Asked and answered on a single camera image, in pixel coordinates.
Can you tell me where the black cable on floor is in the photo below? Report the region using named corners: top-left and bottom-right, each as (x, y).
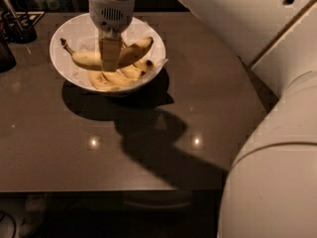
top-left (0, 210), bottom-right (18, 238)

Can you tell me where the black wire utensil holder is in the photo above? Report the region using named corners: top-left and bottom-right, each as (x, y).
top-left (1, 0), bottom-right (37, 44)

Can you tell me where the white ceramic bowl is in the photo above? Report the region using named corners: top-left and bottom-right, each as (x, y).
top-left (49, 12), bottom-right (166, 95)

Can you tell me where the dark tray with white rim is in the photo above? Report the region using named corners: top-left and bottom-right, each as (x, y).
top-left (17, 11), bottom-right (45, 25)

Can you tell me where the banana bunch in bowl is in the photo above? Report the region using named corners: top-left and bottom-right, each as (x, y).
top-left (88, 60), bottom-right (155, 91)

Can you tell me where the yellow banana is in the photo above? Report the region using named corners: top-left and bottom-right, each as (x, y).
top-left (60, 37), bottom-right (154, 70)

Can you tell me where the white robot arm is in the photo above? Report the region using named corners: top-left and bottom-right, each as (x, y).
top-left (177, 0), bottom-right (317, 238)

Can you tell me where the silver drawer handle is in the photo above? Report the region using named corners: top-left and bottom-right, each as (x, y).
top-left (124, 200), bottom-right (191, 210)

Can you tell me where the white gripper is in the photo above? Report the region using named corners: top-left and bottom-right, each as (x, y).
top-left (88, 0), bottom-right (135, 72)

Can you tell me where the dark round pot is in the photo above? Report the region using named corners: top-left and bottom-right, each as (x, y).
top-left (0, 37), bottom-right (16, 72)

